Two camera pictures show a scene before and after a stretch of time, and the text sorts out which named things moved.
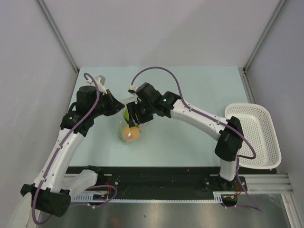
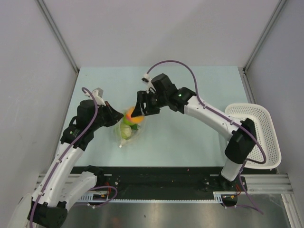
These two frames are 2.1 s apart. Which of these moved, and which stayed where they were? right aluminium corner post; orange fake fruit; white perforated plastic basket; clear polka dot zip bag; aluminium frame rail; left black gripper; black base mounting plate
Moved: orange fake fruit; left black gripper; clear polka dot zip bag
Stayed: aluminium frame rail; white perforated plastic basket; black base mounting plate; right aluminium corner post
